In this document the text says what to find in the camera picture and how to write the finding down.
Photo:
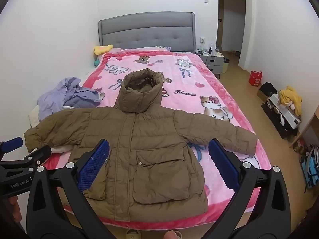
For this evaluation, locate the lilac jacket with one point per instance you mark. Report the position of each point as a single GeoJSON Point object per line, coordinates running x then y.
{"type": "Point", "coordinates": [53, 99]}

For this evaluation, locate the black charger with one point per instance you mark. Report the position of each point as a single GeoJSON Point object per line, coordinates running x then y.
{"type": "Point", "coordinates": [210, 50]}

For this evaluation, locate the pale green trash bin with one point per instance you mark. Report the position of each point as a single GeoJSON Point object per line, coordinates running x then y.
{"type": "Point", "coordinates": [225, 66]}

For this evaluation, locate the pink printed blanket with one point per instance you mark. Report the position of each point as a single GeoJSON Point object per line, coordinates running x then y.
{"type": "Point", "coordinates": [199, 79]}

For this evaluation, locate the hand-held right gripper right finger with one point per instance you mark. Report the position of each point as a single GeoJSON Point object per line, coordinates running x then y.
{"type": "Point", "coordinates": [224, 166]}

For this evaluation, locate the blue backpack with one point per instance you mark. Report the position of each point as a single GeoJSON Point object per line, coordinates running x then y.
{"type": "Point", "coordinates": [310, 166]}

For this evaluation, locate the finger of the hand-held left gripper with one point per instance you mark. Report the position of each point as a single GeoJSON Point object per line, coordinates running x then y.
{"type": "Point", "coordinates": [13, 144]}
{"type": "Point", "coordinates": [37, 155]}

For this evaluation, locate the grey nightstand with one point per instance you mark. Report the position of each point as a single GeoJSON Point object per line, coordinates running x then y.
{"type": "Point", "coordinates": [215, 63]}

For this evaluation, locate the white wall socket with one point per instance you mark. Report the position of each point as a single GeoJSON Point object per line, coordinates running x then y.
{"type": "Point", "coordinates": [202, 40]}

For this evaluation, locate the yellow garment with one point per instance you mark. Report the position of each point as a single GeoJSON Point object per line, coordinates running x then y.
{"type": "Point", "coordinates": [291, 97]}

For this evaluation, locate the brown wooden door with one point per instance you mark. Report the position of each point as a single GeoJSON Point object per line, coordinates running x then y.
{"type": "Point", "coordinates": [219, 17]}

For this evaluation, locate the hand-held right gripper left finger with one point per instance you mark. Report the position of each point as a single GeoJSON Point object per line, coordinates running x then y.
{"type": "Point", "coordinates": [93, 164]}

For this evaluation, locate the teal plush toy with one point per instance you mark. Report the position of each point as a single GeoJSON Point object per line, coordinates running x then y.
{"type": "Point", "coordinates": [96, 62]}

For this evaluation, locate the black low rack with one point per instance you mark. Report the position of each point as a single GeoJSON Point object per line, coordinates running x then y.
{"type": "Point", "coordinates": [276, 123]}

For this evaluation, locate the red shopping bag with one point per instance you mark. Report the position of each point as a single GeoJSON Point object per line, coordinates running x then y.
{"type": "Point", "coordinates": [255, 79]}

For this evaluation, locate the wooden desk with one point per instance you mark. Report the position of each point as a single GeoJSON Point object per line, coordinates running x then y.
{"type": "Point", "coordinates": [307, 129]}

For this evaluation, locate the grey padded headboard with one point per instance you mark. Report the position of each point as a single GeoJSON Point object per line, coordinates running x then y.
{"type": "Point", "coordinates": [147, 29]}

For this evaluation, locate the person's left hand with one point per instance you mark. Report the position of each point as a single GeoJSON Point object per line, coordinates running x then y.
{"type": "Point", "coordinates": [14, 209]}

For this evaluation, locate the purple plush toy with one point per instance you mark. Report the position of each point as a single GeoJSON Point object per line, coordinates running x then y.
{"type": "Point", "coordinates": [168, 49]}

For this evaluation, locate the brown hooded puffer jacket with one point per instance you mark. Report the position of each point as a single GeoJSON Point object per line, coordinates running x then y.
{"type": "Point", "coordinates": [149, 142]}

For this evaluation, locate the black bag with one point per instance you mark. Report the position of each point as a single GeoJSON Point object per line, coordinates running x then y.
{"type": "Point", "coordinates": [268, 89]}

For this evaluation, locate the long white box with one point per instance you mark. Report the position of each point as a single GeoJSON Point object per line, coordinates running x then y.
{"type": "Point", "coordinates": [289, 118]}

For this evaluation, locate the beige slipper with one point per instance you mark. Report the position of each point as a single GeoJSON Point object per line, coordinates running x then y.
{"type": "Point", "coordinates": [178, 235]}
{"type": "Point", "coordinates": [132, 234]}

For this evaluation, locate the yellow star plush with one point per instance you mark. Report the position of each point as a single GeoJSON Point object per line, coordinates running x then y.
{"type": "Point", "coordinates": [102, 49]}

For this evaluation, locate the cardboard box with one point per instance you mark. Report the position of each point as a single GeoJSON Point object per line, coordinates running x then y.
{"type": "Point", "coordinates": [261, 95]}

